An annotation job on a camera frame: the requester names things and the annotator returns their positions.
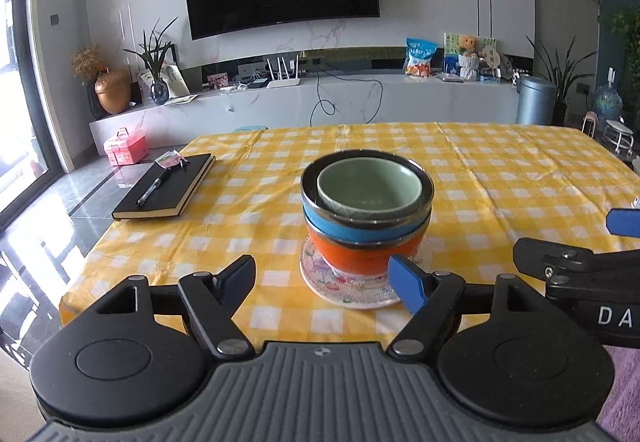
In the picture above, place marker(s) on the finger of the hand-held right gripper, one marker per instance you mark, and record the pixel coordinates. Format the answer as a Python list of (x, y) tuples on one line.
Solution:
[(540, 254), (625, 222)]

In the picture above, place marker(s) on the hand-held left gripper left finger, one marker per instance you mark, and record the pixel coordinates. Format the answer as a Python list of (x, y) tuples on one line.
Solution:
[(240, 282)]

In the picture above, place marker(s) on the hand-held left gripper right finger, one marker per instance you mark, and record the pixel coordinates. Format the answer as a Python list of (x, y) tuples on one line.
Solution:
[(407, 287)]

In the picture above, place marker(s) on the orange steel bowl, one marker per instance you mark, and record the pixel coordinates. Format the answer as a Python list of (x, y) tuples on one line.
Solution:
[(350, 259)]

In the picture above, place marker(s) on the clear glass plate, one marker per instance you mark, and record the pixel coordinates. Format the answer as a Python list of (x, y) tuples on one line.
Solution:
[(320, 282)]

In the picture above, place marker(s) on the blue steel bowl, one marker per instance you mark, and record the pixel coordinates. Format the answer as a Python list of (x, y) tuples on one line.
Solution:
[(330, 224)]

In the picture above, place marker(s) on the green ceramic bowl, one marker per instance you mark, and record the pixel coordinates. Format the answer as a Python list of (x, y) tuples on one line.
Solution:
[(370, 187)]

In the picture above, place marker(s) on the purple rug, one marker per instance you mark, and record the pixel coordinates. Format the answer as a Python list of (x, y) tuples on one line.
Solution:
[(622, 402)]

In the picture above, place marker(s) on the white round stool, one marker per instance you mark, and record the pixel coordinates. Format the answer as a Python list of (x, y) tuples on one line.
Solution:
[(617, 125)]

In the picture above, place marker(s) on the yellow checked tablecloth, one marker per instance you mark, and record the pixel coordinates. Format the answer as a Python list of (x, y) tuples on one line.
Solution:
[(475, 182)]

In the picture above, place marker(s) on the small pink heater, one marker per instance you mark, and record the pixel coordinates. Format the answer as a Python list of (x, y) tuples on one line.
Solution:
[(590, 124)]

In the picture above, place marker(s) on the black notebook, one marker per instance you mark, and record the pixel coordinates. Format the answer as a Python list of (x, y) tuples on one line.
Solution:
[(170, 192)]

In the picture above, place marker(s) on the blue water jug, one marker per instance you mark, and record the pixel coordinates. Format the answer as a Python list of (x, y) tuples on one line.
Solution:
[(607, 99)]

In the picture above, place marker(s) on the black pen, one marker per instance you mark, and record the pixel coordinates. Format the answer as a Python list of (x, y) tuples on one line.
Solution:
[(152, 189)]

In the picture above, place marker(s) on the small pink packet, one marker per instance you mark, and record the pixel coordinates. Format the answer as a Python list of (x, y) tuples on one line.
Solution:
[(169, 159)]

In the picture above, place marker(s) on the grey trash bin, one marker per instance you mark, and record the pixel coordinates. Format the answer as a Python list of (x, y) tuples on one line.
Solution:
[(535, 101)]

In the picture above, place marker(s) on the tall leaf potted plant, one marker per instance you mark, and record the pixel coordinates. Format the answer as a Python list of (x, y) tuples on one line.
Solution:
[(560, 81)]

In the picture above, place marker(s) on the light blue plastic stool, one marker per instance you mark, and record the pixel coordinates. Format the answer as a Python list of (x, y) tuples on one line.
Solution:
[(250, 127)]

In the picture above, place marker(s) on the pink storage box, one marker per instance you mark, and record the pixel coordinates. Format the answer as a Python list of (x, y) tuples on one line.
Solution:
[(127, 146)]

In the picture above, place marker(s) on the bushy green plant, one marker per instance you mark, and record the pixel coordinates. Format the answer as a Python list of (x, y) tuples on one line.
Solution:
[(625, 36)]

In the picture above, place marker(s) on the white television console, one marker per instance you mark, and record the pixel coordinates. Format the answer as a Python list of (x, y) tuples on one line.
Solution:
[(425, 101)]

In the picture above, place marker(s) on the patterned round fan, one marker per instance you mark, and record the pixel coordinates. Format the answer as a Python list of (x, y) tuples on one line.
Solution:
[(505, 69)]

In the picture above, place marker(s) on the paper sheet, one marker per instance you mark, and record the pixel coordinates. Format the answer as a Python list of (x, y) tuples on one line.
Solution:
[(182, 99)]

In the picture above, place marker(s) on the flat silver box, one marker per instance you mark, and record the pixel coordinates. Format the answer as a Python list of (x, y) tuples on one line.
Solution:
[(451, 77)]

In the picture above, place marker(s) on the white wrapped basket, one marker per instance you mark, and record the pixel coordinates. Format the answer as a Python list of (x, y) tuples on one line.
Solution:
[(469, 68)]

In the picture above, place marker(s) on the small black box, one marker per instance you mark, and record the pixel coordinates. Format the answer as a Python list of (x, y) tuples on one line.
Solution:
[(258, 83)]

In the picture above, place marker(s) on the pink photo card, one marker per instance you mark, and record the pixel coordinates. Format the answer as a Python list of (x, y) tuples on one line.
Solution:
[(217, 80)]

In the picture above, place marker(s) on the white router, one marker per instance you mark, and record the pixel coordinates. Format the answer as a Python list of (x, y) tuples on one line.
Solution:
[(282, 82)]

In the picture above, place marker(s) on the round paper fan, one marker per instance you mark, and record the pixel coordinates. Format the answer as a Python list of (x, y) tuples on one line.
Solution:
[(490, 56)]

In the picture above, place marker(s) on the blue glass vase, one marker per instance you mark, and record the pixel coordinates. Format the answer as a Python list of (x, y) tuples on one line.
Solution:
[(160, 92)]

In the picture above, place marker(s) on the portrait drawing sheet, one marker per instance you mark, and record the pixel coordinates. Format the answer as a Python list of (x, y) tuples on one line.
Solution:
[(172, 79)]

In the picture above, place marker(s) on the brown teddy bear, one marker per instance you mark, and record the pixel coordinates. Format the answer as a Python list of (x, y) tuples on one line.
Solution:
[(468, 45)]

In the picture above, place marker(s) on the green picture board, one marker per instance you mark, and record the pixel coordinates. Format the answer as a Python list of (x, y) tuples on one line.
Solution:
[(451, 46)]

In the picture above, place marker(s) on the gold vase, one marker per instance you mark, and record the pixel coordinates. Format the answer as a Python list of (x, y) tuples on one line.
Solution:
[(113, 94)]

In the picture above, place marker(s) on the blue snack bag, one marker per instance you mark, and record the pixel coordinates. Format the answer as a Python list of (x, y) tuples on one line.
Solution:
[(420, 59)]

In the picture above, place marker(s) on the long leaf green plant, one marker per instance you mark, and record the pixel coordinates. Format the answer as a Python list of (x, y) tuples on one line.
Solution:
[(156, 51)]

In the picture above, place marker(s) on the dried flower bunch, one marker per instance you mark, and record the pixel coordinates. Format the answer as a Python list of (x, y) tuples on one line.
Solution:
[(89, 62)]

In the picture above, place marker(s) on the black wall socket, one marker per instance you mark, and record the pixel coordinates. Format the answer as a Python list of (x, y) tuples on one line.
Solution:
[(582, 87)]

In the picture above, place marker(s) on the black sliding door frame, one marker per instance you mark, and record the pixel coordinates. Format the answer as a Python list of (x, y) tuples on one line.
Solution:
[(37, 96)]

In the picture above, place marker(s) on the black wall switch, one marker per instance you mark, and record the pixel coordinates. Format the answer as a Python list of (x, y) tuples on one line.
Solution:
[(55, 19)]

